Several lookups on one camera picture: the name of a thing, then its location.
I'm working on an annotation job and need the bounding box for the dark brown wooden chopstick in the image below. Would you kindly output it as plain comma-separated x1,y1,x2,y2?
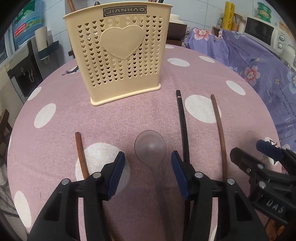
67,0,76,12
211,94,228,182

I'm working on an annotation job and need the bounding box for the reddish brown wooden chopstick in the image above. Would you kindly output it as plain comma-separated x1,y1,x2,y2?
75,132,89,179

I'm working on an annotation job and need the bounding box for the person's right hand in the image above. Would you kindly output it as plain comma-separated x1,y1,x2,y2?
265,219,285,241

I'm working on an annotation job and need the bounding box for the purple floral cloth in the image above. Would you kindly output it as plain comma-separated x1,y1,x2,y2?
185,28,295,151

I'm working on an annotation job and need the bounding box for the black chopstick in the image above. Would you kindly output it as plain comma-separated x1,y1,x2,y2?
176,90,191,240

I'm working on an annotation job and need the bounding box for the pink polka dot tablecloth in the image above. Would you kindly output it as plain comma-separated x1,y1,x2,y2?
8,47,281,240

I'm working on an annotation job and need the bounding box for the grey translucent plastic spoon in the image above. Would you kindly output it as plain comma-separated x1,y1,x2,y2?
134,130,175,240

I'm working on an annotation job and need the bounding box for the dark wooden stool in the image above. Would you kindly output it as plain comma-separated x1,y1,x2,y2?
1,109,13,164

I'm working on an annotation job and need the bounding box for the white microwave oven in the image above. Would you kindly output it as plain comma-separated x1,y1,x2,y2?
243,17,295,69

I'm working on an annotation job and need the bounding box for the yellow roll package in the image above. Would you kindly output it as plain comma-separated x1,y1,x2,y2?
222,1,235,30

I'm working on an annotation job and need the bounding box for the white water dispenser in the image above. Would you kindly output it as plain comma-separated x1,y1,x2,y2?
8,37,60,98

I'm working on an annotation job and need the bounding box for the brown and cream pot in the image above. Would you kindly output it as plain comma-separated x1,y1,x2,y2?
166,14,187,46

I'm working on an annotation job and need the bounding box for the beige plastic utensil holder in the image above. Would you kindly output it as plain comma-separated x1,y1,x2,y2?
64,1,172,106

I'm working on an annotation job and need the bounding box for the paper cup stack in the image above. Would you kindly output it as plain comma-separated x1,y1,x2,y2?
35,26,49,52

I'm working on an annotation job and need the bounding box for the blue water bottle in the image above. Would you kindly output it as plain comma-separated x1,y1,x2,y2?
13,0,43,46

